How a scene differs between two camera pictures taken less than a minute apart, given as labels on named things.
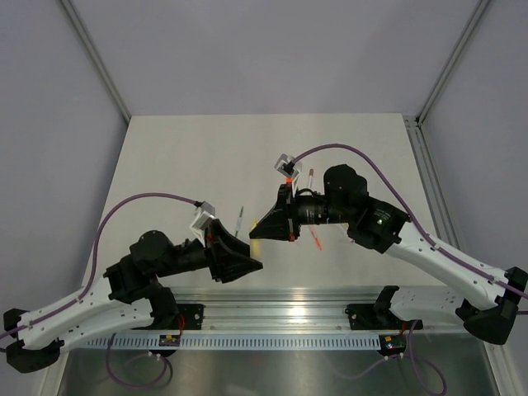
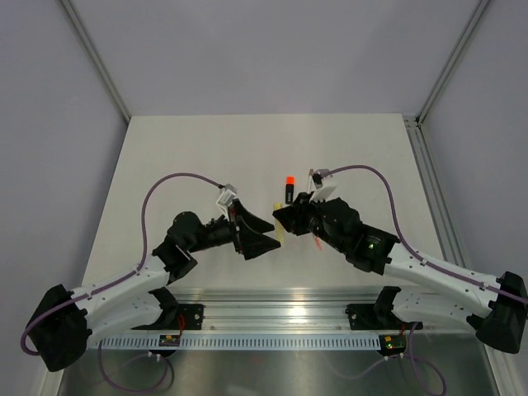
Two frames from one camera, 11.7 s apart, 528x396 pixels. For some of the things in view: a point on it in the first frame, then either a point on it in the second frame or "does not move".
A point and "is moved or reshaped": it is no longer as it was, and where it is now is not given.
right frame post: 450,61 does not move
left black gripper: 218,243 to 251,248
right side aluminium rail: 433,189 does not move
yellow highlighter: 256,244 is moved or reshaped
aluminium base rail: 286,308 does not move
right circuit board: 393,344 does not move
